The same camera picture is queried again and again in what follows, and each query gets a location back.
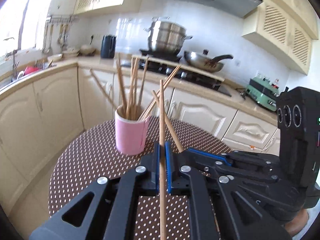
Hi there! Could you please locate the brown polka dot tablecloth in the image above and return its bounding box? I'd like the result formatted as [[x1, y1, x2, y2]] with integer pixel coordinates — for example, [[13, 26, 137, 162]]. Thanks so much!
[[48, 117, 232, 239]]

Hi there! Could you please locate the chrome sink faucet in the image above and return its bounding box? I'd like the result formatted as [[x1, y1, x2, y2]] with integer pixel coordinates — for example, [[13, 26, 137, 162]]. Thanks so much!
[[4, 37, 19, 82]]

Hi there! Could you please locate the steel wok with black handle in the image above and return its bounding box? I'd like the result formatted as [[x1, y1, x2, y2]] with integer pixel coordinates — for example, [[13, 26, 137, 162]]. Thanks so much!
[[184, 50, 233, 73]]

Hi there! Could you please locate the stone board over cooktop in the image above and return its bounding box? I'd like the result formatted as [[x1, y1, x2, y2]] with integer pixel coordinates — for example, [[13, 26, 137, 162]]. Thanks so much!
[[131, 54, 225, 82]]

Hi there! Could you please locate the wall utensil rack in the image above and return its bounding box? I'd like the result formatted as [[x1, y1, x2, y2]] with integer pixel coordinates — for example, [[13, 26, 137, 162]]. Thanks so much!
[[46, 15, 79, 24]]

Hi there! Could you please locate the green countertop appliance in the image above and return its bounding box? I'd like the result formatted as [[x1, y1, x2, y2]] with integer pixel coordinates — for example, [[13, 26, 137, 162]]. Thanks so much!
[[245, 75, 280, 112]]

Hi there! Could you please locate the black electric kettle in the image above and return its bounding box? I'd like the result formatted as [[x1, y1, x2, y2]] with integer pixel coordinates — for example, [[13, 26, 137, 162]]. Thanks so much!
[[100, 35, 117, 59]]

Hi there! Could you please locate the stainless steel steamer pot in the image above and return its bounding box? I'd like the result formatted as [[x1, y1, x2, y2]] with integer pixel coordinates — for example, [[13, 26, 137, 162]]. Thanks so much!
[[144, 17, 193, 55]]

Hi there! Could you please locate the red bowl in sink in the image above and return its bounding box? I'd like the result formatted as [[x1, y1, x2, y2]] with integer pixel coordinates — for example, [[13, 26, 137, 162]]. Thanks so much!
[[23, 66, 40, 76]]

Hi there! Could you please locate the right hand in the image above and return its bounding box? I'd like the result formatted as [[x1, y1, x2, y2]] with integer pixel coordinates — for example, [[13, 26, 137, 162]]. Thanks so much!
[[284, 209, 309, 237]]

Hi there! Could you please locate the wooden chopstick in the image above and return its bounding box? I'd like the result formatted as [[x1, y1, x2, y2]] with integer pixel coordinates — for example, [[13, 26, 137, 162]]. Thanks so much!
[[152, 90, 184, 152], [159, 80, 167, 240], [138, 64, 181, 122], [116, 59, 127, 111], [132, 58, 139, 120], [137, 54, 149, 107], [89, 69, 117, 109], [126, 58, 138, 120]]

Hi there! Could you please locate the black gas cooktop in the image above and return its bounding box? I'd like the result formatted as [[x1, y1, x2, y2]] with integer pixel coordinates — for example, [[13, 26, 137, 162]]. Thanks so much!
[[147, 61, 232, 97]]

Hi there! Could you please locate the black induction cooker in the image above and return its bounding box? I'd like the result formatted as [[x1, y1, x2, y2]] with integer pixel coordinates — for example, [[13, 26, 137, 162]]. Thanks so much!
[[139, 49, 182, 63]]

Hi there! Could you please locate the pink cylindrical utensil holder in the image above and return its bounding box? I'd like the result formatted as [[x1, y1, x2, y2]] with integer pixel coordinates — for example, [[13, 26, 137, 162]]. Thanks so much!
[[114, 105, 150, 155]]

